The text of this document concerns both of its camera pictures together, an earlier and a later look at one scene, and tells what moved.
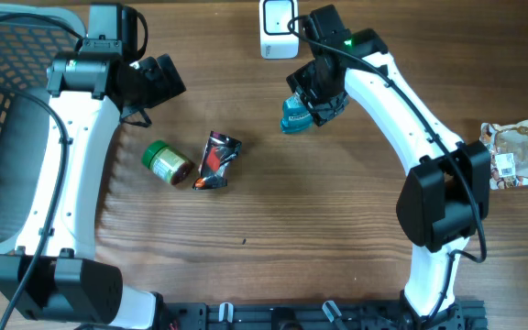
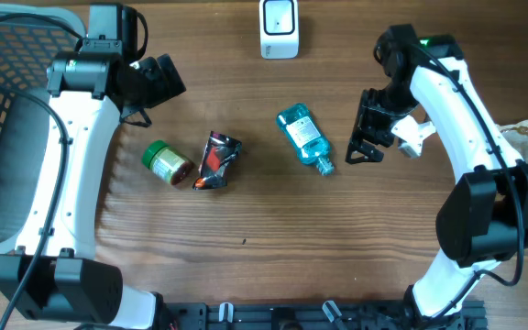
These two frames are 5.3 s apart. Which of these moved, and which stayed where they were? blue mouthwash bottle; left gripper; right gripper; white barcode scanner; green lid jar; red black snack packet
Moved: blue mouthwash bottle; right gripper
Stayed: red black snack packet; white barcode scanner; green lid jar; left gripper
